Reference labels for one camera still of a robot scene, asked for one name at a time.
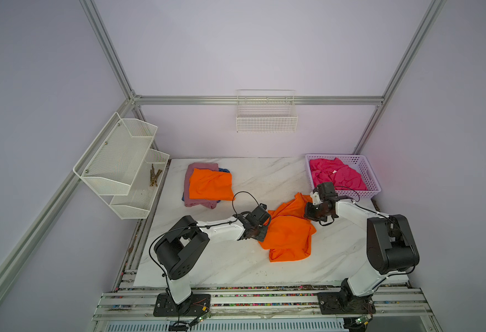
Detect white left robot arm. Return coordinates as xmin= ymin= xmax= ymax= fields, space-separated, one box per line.
xmin=148 ymin=206 xmax=271 ymax=306

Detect folded mauve t-shirt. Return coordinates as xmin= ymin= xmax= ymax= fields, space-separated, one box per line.
xmin=182 ymin=163 xmax=219 ymax=210

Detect white mesh lower shelf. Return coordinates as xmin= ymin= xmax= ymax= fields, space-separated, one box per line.
xmin=108 ymin=149 xmax=170 ymax=220

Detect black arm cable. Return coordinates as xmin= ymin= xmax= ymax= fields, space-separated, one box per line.
xmin=148 ymin=190 xmax=269 ymax=332
xmin=317 ymin=186 xmax=418 ymax=291

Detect white mesh shelf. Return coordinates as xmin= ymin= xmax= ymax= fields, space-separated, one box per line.
xmin=73 ymin=113 xmax=157 ymax=196
xmin=108 ymin=149 xmax=170 ymax=220

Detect wooden clothespins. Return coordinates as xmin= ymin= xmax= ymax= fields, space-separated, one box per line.
xmin=150 ymin=164 xmax=163 ymax=187

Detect white wire wall basket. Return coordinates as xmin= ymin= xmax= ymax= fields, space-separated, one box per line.
xmin=236 ymin=89 xmax=298 ymax=134

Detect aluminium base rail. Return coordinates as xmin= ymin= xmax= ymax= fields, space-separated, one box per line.
xmin=87 ymin=261 xmax=442 ymax=331

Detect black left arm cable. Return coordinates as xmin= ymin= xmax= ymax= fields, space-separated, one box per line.
xmin=148 ymin=190 xmax=269 ymax=332

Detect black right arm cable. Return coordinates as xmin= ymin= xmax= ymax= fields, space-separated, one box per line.
xmin=317 ymin=186 xmax=418 ymax=291

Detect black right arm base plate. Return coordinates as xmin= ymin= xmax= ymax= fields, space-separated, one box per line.
xmin=317 ymin=292 xmax=376 ymax=315

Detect pink t-shirt in basket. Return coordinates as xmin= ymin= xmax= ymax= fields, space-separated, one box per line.
xmin=309 ymin=158 xmax=368 ymax=191

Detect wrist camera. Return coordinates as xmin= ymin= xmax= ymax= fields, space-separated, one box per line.
xmin=246 ymin=203 xmax=271 ymax=226
xmin=311 ymin=182 xmax=338 ymax=206

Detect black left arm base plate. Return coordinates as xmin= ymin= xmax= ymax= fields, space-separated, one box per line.
xmin=153 ymin=293 xmax=211 ymax=318

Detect lilac perforated plastic basket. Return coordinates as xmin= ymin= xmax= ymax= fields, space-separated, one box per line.
xmin=305 ymin=154 xmax=381 ymax=201

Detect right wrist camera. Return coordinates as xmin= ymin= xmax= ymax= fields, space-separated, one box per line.
xmin=311 ymin=182 xmax=338 ymax=206

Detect folded orange t-shirt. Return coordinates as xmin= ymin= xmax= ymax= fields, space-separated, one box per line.
xmin=189 ymin=169 xmax=234 ymax=201

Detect orange t-shirt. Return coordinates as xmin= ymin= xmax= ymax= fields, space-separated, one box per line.
xmin=189 ymin=169 xmax=234 ymax=201
xmin=260 ymin=193 xmax=316 ymax=263

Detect aluminium frame profile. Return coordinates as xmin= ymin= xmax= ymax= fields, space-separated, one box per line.
xmin=0 ymin=0 xmax=447 ymax=316

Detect white mesh upper shelf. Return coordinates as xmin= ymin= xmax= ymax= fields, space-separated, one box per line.
xmin=73 ymin=113 xmax=157 ymax=196

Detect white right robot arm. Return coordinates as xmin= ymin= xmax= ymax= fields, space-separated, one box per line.
xmin=305 ymin=196 xmax=420 ymax=315

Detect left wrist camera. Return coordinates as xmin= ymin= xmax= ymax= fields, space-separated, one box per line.
xmin=246 ymin=203 xmax=271 ymax=226

